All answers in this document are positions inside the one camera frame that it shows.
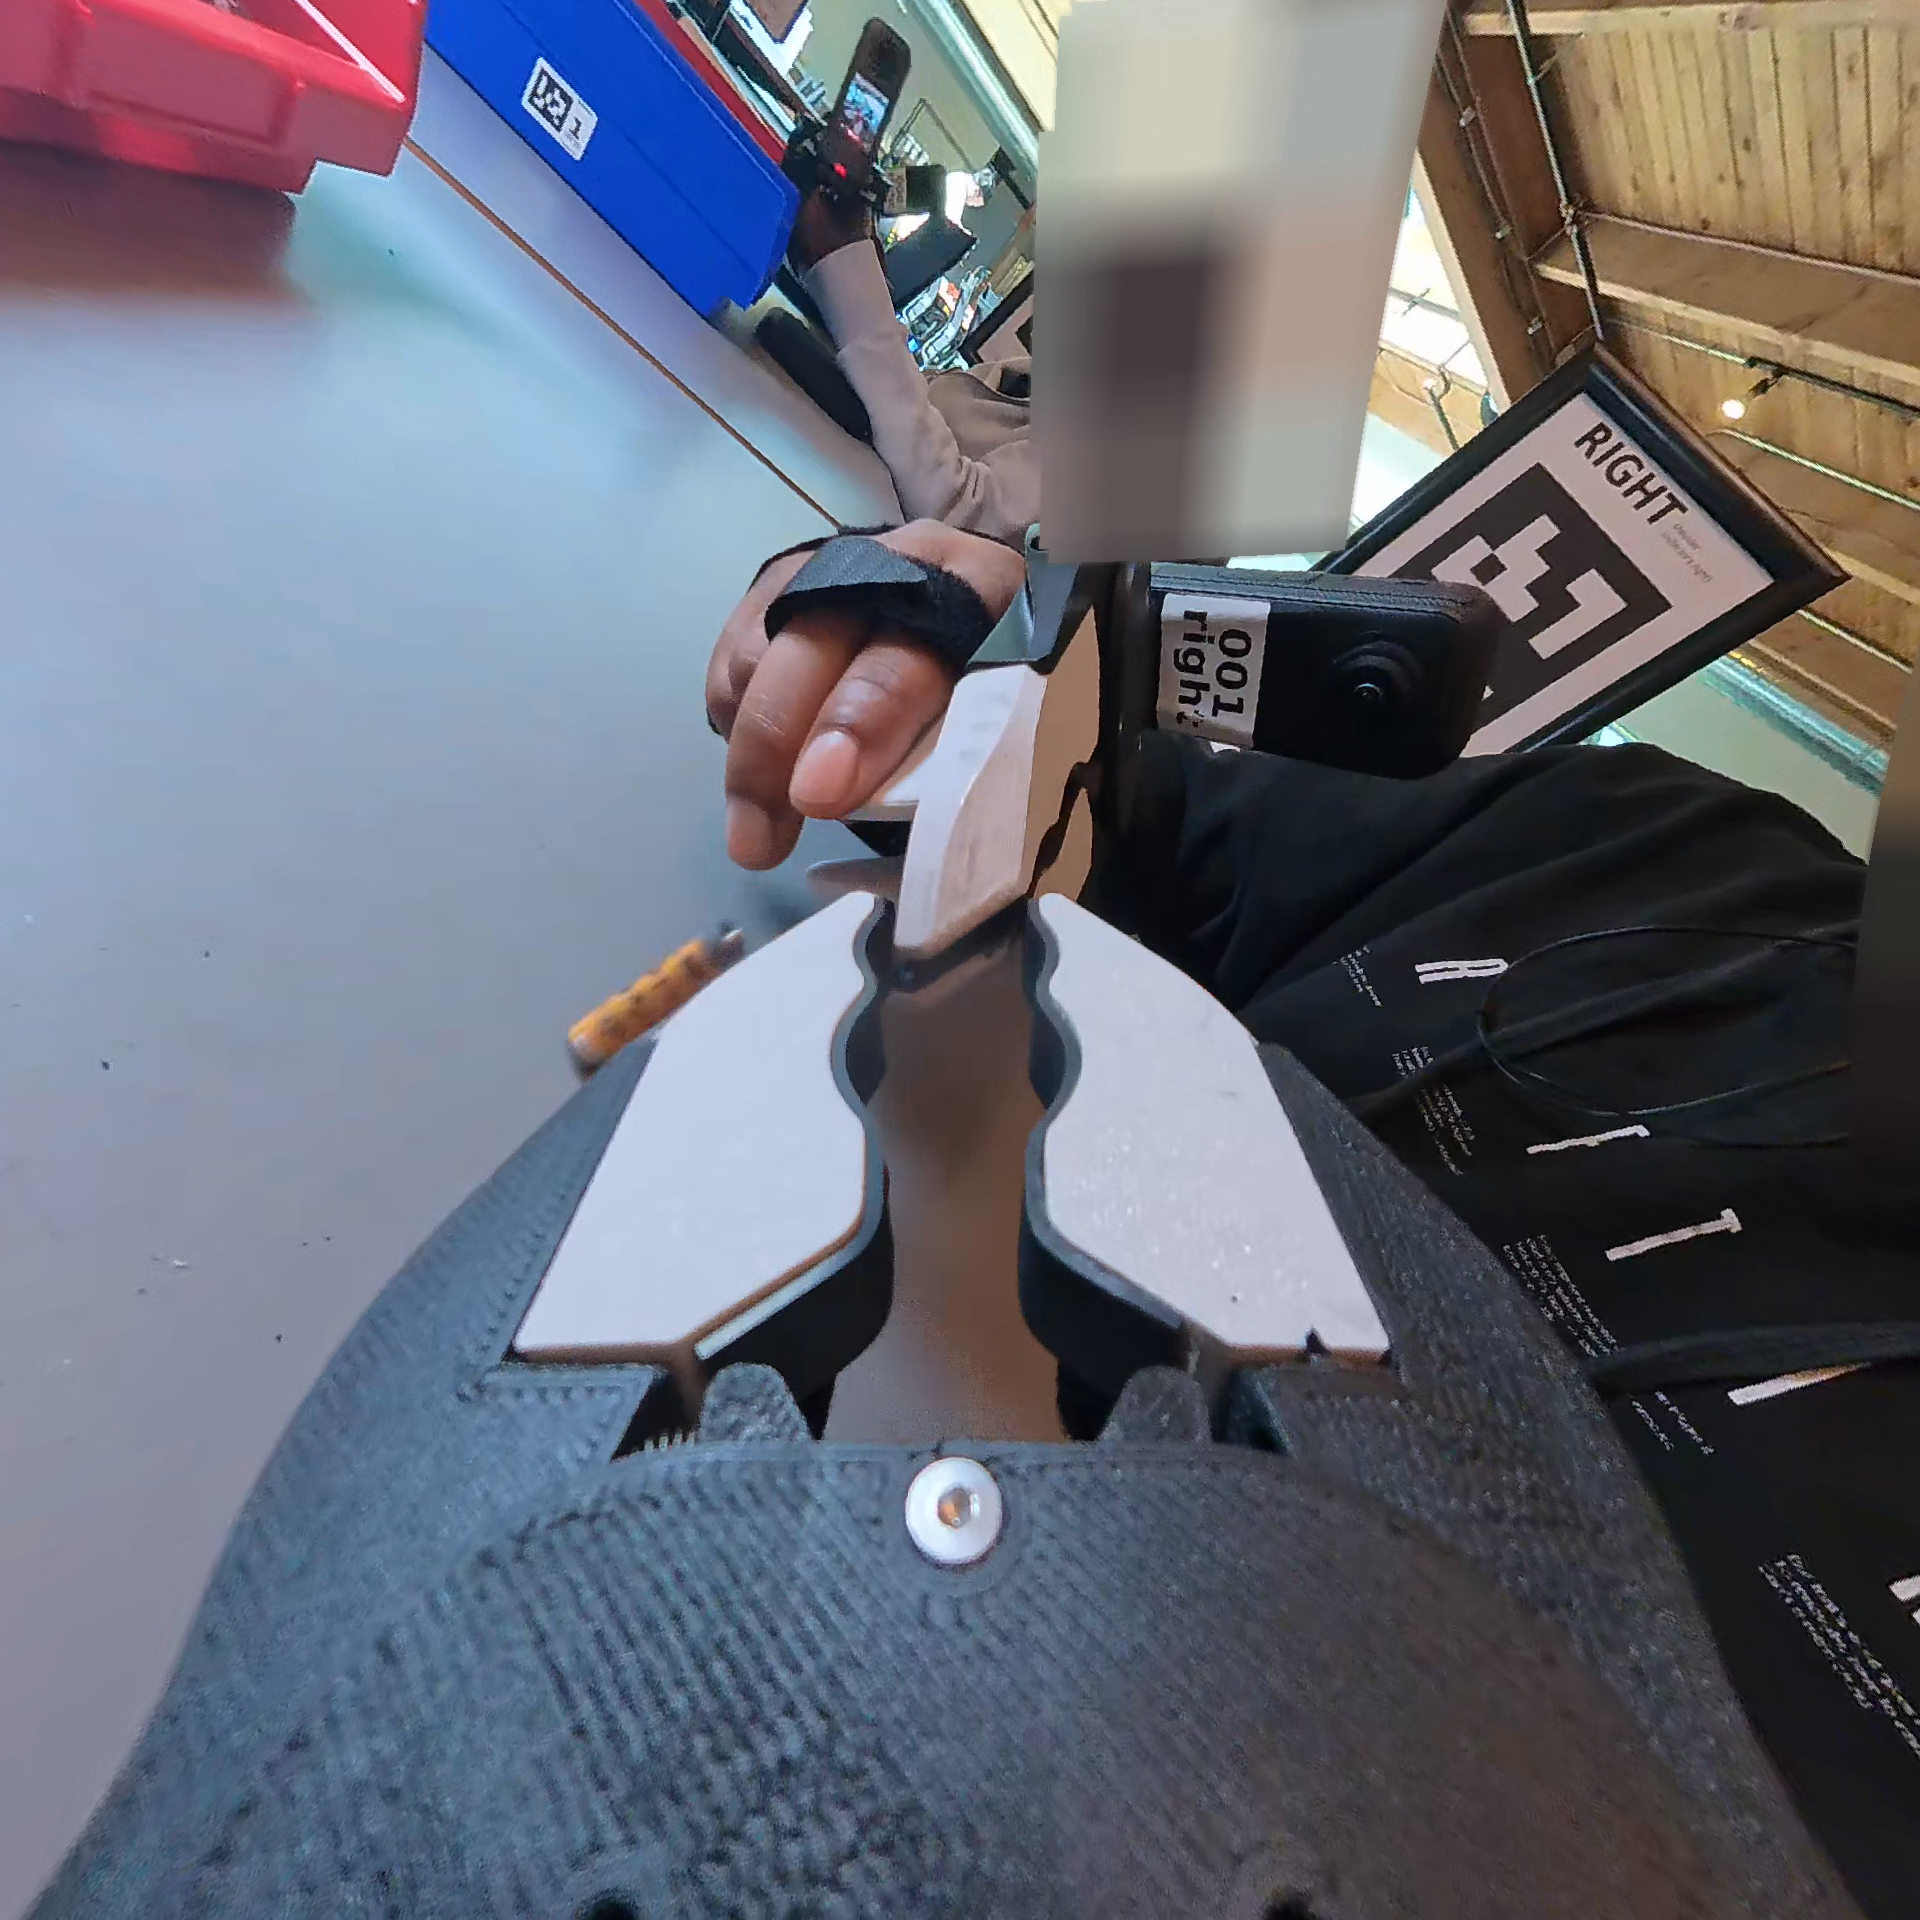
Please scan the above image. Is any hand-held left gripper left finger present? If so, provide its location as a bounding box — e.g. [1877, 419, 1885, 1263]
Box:
[511, 888, 895, 1403]

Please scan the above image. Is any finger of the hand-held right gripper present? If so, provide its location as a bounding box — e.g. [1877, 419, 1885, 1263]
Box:
[892, 662, 1057, 963]
[1031, 754, 1121, 910]

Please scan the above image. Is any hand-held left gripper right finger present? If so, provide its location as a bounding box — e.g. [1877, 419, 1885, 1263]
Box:
[1018, 891, 1395, 1374]

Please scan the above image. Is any yellow black battery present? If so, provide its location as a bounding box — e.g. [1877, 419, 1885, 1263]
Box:
[568, 929, 747, 1070]

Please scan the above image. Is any red plastic bin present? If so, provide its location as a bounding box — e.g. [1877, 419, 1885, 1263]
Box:
[0, 0, 431, 198]

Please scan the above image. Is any black hand-held device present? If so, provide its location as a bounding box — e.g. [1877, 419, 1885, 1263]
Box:
[787, 18, 914, 214]

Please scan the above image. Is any person's right hand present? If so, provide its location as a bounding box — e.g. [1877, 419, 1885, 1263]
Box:
[701, 519, 1029, 873]

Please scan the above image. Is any black-white marker sign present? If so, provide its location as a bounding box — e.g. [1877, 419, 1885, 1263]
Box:
[1319, 347, 1849, 760]

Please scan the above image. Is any black padded chair armrest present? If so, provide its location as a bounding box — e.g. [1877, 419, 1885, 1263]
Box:
[749, 307, 875, 443]

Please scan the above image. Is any blue plastic bin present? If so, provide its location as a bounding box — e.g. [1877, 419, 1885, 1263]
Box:
[423, 0, 801, 320]

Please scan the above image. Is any thin black cord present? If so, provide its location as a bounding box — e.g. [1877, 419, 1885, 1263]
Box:
[1388, 921, 1864, 1158]

